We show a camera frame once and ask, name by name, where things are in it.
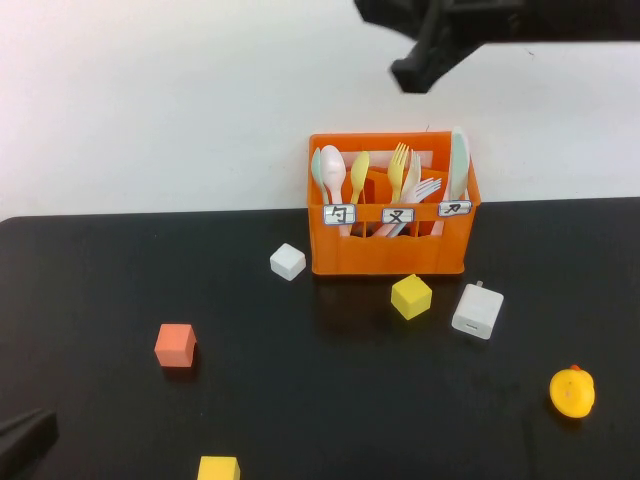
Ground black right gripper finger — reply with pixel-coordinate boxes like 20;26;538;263
389;29;487;95

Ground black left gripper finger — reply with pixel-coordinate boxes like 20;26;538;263
0;408;56;444
0;419;60;477

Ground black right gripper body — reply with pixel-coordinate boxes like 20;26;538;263
351;0;527;51

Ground pink plastic fork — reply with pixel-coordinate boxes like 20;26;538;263
371;177;444;239

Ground pink plastic spoon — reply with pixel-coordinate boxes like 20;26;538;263
319;144;348;207

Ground orange plastic cutlery holder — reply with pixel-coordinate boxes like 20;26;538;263
307;130;483;277

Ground yellow plastic fork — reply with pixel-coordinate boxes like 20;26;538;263
386;141;411;207

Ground mint green plastic knife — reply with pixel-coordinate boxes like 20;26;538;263
449;125;472;202

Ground beige plastic fork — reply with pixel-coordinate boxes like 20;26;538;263
401;150;424;204

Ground yellow plastic spoon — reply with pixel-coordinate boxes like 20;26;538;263
349;150;372;207

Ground knife character paper label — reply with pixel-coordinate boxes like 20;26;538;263
437;200;474;218

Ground fork character paper label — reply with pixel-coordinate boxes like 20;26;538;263
381;206;417;226

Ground mint green plastic spoon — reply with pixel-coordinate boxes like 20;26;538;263
310;146;327;207

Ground spoon character paper label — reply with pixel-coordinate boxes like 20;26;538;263
322;202;358;227

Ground orange foam cube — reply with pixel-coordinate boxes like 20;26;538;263
153;322;198;369

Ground yellow foam cube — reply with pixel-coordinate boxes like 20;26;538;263
390;273;434;322
196;455;242;480

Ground white foam cube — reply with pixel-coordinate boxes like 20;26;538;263
269;242;308;282

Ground yellow rubber duck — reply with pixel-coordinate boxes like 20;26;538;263
549;364;597;420

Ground white USB wall charger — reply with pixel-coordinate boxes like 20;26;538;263
450;280;506;343

